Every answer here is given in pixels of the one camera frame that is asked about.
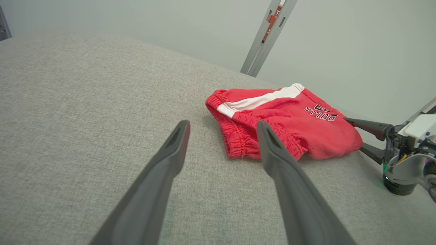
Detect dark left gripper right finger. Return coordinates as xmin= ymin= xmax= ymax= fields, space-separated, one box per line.
xmin=256 ymin=121 xmax=356 ymax=245

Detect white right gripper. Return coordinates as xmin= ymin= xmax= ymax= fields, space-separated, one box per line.
xmin=343 ymin=114 xmax=436 ymax=167

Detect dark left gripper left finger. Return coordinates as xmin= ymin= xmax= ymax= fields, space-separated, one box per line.
xmin=89 ymin=120 xmax=190 ymax=245

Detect grey partition post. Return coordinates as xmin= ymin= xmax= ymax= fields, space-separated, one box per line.
xmin=240 ymin=0 xmax=298 ymax=78
xmin=405 ymin=96 xmax=436 ymax=124

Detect dark grey frame bar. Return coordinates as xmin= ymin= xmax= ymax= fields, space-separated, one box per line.
xmin=0 ymin=5 xmax=12 ymax=42

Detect red plastic strip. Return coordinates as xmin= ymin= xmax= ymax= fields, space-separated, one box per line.
xmin=262 ymin=5 xmax=283 ymax=44

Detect red Bulls shorts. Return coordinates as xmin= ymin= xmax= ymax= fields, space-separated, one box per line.
xmin=205 ymin=83 xmax=363 ymax=161

